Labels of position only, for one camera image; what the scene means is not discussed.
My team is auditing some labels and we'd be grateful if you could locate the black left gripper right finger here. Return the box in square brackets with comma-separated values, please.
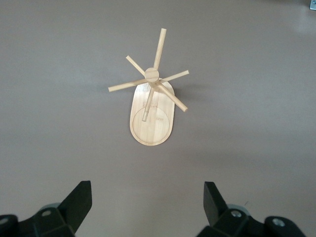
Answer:
[197, 181, 307, 237]

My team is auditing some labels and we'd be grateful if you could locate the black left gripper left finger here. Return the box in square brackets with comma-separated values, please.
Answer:
[0, 181, 93, 237]

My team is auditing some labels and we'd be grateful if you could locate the wooden cup rack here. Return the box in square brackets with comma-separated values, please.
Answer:
[108, 28, 190, 147]

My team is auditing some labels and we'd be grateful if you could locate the brown table cover sheet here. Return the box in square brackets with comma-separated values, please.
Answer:
[0, 0, 316, 237]

